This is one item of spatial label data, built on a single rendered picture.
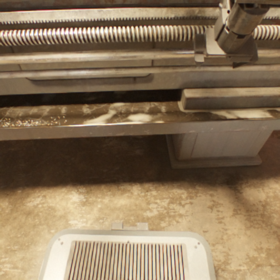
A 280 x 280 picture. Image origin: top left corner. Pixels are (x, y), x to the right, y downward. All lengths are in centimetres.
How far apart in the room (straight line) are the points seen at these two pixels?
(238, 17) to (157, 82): 45
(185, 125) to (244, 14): 42
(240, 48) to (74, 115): 62
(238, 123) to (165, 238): 47
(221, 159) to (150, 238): 66
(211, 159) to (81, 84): 77
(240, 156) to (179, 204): 43
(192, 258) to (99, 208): 51
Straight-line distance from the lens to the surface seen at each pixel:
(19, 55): 74
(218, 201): 112
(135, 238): 72
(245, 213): 114
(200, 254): 73
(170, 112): 85
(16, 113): 98
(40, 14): 74
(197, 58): 52
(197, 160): 117
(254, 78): 95
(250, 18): 44
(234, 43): 49
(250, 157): 128
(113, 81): 82
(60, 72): 73
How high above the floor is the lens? 96
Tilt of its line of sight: 49 degrees down
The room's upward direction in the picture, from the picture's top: straight up
